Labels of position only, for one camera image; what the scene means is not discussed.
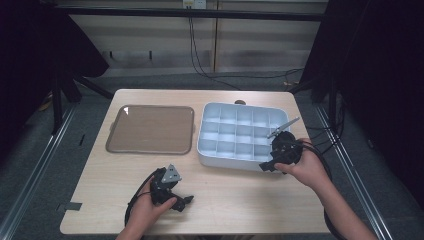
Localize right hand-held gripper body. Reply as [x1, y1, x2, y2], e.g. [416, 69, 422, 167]
[266, 116, 303, 165]

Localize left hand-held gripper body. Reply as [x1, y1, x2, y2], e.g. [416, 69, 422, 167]
[149, 163, 183, 205]

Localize white compartment box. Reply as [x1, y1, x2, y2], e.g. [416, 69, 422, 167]
[197, 102, 290, 174]

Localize person's left hand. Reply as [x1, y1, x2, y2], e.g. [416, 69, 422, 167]
[128, 176, 178, 231]

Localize person's right hand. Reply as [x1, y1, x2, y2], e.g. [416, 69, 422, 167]
[274, 138, 331, 193]

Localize grey tape piece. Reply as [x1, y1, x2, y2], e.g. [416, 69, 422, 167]
[56, 201, 83, 213]

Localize black curtain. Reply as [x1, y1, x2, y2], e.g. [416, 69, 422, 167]
[0, 0, 110, 161]
[299, 0, 424, 208]

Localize black metal stand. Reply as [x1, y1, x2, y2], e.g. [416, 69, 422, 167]
[49, 71, 114, 136]

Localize black horizontal bar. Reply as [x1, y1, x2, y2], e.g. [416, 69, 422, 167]
[54, 7, 326, 23]

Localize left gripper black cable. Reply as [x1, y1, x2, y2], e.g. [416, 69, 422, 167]
[123, 167, 166, 228]

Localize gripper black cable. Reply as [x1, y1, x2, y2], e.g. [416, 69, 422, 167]
[296, 139, 348, 240]
[123, 167, 166, 228]

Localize black floor cables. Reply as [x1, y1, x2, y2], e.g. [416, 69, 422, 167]
[306, 96, 348, 159]

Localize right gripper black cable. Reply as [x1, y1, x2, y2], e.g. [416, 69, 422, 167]
[296, 139, 348, 240]

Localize silver floor rail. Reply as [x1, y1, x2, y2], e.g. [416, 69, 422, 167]
[0, 104, 78, 240]
[314, 104, 394, 240]

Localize black wall cable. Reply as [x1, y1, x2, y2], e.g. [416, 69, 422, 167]
[188, 16, 305, 91]

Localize white wall socket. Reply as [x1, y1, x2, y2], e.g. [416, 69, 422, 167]
[182, 0, 208, 10]

